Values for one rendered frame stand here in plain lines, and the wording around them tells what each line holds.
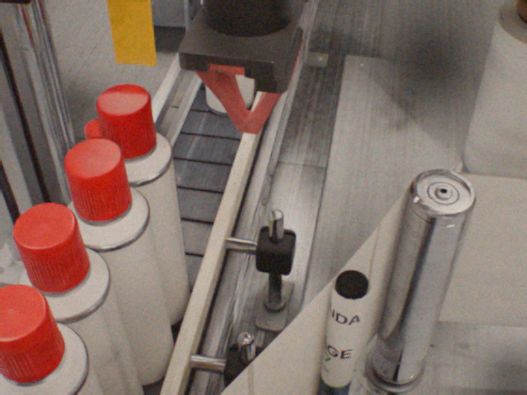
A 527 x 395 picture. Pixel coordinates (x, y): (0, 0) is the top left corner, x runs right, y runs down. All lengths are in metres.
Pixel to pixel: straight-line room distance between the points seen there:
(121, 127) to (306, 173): 0.36
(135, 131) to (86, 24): 0.62
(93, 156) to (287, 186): 0.37
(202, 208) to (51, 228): 0.30
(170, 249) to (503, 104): 0.29
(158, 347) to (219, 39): 0.21
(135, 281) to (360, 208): 0.27
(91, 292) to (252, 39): 0.18
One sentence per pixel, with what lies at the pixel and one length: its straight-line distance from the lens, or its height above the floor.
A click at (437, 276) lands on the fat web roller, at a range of 0.40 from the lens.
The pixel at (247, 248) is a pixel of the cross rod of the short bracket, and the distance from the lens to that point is 0.55.
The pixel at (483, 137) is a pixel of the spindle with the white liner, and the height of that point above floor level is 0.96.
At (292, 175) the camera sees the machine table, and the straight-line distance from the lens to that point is 0.72.
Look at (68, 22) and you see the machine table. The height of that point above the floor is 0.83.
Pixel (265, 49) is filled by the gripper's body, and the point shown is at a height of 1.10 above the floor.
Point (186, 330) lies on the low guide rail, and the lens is 0.49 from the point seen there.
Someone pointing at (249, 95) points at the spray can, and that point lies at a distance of 0.71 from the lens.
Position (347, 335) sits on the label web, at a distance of 0.35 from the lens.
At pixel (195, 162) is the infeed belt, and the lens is 0.66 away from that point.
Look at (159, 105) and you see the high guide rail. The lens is 0.60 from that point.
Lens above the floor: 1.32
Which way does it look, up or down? 45 degrees down
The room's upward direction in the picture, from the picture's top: straight up
